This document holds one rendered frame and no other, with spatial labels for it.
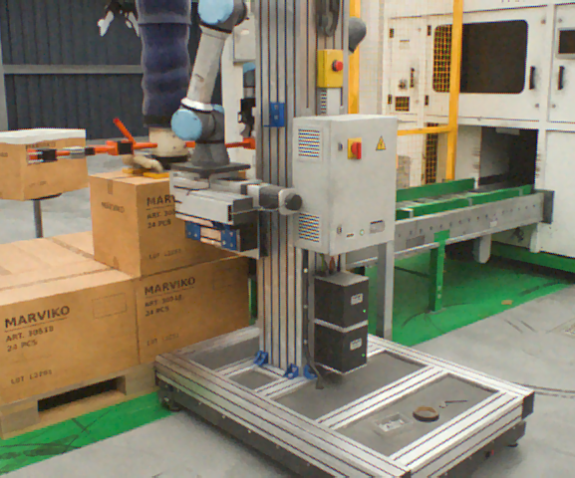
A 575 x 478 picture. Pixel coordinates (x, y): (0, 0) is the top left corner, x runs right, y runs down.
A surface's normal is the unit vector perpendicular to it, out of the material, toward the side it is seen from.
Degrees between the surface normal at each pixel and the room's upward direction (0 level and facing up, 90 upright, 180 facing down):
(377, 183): 90
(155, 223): 90
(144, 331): 90
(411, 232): 90
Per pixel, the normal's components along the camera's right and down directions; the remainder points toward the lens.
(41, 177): 0.90, 0.09
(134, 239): -0.73, 0.15
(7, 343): 0.64, 0.17
